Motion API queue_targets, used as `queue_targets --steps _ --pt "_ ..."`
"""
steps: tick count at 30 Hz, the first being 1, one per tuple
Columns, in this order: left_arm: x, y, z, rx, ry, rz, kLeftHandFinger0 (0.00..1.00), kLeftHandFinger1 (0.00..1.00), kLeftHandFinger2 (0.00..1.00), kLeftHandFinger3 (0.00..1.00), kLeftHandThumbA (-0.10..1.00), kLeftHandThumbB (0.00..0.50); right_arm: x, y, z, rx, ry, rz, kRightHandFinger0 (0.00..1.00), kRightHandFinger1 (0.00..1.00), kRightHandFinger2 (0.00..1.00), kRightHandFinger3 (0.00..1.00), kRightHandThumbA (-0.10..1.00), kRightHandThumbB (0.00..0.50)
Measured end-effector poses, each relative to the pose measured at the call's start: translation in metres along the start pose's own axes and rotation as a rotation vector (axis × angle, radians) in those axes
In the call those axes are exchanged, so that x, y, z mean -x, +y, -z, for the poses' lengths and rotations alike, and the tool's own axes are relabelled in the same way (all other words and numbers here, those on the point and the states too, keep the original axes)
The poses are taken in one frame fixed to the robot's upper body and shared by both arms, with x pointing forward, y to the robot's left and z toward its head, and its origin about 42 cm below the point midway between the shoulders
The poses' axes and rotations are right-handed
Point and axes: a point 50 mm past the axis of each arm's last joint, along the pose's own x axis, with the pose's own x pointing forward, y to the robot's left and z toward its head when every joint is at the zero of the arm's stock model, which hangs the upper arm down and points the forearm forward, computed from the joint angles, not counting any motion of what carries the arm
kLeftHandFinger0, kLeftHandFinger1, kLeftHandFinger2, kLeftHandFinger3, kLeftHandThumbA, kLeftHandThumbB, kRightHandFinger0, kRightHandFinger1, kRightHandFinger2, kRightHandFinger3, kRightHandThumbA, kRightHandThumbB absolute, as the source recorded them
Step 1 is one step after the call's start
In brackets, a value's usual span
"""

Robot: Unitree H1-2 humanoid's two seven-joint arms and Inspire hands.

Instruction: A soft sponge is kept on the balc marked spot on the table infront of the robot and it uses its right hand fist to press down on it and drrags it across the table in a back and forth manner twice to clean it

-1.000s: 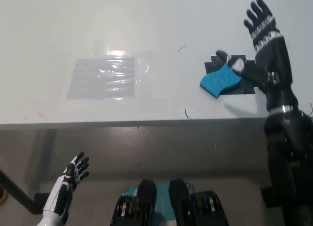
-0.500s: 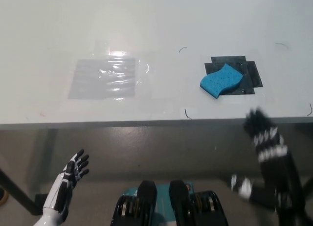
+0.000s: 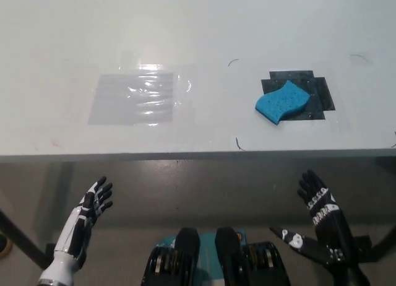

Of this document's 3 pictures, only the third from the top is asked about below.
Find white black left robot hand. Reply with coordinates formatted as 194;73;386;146
53;175;114;264

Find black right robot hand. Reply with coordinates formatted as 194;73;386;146
268;169;364;269

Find blue wavy sponge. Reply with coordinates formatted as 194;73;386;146
254;80;311;126

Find brown tape roll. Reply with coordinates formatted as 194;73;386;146
0;235;12;258

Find clear plastic film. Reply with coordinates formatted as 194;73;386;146
119;52;195;128

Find black teal robot body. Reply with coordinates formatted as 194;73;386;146
140;226;290;286

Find clear plastic sheet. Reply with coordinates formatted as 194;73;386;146
87;72;174;126

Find black table leg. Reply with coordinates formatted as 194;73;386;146
0;208;58;270
352;217;396;264

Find black tape marked spot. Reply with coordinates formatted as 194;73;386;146
260;69;337;121

